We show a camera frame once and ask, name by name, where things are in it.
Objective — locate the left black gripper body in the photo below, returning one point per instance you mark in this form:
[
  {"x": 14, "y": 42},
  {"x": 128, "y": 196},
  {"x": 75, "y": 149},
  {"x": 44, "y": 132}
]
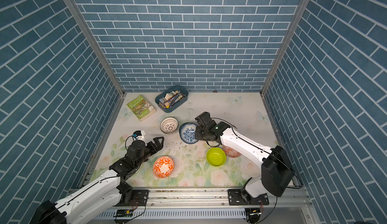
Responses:
[{"x": 139, "y": 162}]

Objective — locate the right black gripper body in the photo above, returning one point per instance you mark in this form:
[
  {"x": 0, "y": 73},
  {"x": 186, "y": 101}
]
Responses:
[{"x": 202, "y": 135}]

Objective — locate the large blue floral bowl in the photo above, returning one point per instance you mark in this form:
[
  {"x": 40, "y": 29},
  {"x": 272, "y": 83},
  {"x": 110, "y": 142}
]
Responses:
[{"x": 187, "y": 133}]

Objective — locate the lime green plastic bowl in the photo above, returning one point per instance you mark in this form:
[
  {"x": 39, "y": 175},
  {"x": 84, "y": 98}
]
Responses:
[{"x": 216, "y": 157}]

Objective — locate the maroon patterned white bowl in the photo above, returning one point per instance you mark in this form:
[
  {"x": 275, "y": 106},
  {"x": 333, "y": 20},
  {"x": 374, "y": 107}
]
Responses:
[{"x": 169, "y": 125}]

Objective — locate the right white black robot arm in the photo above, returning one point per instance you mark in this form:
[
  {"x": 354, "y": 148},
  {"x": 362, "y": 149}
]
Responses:
[{"x": 276, "y": 168}]

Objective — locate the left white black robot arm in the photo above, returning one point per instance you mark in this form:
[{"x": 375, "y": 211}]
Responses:
[{"x": 109, "y": 190}]

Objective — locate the orange floral bowl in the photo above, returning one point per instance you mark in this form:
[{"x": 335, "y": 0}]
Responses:
[{"x": 163, "y": 167}]

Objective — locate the red geometric patterned bowl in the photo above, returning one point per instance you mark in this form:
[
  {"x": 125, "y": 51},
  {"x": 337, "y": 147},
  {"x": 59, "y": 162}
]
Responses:
[{"x": 230, "y": 152}]

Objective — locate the green paperback book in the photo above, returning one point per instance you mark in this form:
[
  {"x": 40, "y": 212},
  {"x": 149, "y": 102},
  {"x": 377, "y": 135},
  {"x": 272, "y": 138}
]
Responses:
[{"x": 141, "y": 108}]

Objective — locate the teal plastic bin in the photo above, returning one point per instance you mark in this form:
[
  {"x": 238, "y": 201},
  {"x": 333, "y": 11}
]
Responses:
[{"x": 172, "y": 98}]

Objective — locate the left circuit board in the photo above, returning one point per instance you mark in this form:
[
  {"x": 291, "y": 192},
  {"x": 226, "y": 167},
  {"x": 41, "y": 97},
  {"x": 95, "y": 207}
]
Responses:
[{"x": 124, "y": 213}]

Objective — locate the circuit board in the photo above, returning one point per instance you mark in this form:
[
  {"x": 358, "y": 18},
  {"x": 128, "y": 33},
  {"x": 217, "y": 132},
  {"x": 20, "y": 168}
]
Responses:
[
  {"x": 253, "y": 215},
  {"x": 124, "y": 213}
]

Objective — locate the right circuit board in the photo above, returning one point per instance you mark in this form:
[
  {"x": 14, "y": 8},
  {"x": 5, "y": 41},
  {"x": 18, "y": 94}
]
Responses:
[{"x": 253, "y": 215}]

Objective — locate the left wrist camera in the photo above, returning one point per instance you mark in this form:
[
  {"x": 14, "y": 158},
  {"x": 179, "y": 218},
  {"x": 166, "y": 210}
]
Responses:
[{"x": 139, "y": 135}]

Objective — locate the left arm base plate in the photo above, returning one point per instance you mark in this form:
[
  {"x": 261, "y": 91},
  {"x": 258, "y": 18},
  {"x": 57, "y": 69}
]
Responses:
[{"x": 136, "y": 197}]

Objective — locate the aluminium mounting rail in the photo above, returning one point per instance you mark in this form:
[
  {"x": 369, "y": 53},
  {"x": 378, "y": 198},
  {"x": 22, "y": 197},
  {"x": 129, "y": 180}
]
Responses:
[{"x": 215, "y": 197}]

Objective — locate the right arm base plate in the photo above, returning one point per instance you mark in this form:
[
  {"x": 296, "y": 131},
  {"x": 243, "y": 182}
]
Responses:
[{"x": 241, "y": 197}]

